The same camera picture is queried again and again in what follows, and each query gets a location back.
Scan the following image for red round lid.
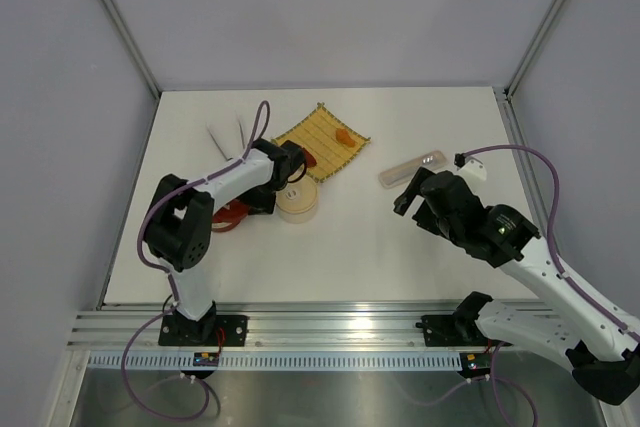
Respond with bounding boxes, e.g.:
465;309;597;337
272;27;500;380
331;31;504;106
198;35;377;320
212;199;249;224

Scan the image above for beige steel lunch container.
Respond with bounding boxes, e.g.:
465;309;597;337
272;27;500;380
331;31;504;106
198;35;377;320
276;202;317;224

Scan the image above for orange fried chicken piece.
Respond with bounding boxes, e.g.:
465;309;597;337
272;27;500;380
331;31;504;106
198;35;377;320
335;128;356;148

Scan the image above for woven bamboo tray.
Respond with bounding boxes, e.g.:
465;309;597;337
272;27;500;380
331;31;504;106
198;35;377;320
272;102;371;183

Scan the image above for aluminium frame post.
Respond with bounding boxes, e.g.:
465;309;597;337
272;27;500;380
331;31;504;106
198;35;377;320
503;0;570;102
98;0;162;101

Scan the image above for aluminium mounting rail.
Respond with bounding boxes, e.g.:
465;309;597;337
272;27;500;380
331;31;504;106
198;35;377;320
67;300;566;352

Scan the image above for left aluminium frame post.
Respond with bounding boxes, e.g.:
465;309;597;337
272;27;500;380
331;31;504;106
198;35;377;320
98;0;162;101

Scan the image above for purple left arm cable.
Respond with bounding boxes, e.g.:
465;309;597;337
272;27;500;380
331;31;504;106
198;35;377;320
122;100;274;421

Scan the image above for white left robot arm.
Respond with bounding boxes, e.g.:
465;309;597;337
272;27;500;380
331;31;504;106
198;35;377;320
137;139;307;347

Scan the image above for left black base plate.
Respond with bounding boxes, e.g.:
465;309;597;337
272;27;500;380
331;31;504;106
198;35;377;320
158;314;248;347

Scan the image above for dark red meat slice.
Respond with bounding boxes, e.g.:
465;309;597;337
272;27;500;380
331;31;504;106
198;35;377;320
303;149;317;168

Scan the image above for white slotted cable duct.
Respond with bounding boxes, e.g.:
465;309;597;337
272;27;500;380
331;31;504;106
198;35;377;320
88;351;463;372

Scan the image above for cream round lid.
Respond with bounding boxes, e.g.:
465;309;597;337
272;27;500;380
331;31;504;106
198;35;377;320
276;177;318;205

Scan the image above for red-based steel lunch container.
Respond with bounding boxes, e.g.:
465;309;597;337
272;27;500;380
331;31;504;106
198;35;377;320
211;220;242;233

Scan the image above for metal serving tongs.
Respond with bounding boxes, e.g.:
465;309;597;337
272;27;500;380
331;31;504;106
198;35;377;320
206;115;247;161

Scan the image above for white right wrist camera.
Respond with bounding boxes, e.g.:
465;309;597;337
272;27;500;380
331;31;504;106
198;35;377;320
454;153;487;183

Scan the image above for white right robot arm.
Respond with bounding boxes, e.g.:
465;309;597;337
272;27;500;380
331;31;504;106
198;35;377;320
394;167;639;406

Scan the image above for right aluminium frame post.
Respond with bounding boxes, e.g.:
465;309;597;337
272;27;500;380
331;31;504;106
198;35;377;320
503;0;570;102

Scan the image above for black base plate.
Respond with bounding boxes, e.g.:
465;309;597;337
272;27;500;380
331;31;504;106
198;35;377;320
158;314;248;347
414;314;511;347

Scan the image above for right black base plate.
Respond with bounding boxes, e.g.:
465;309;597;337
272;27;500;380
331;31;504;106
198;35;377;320
414;314;511;347

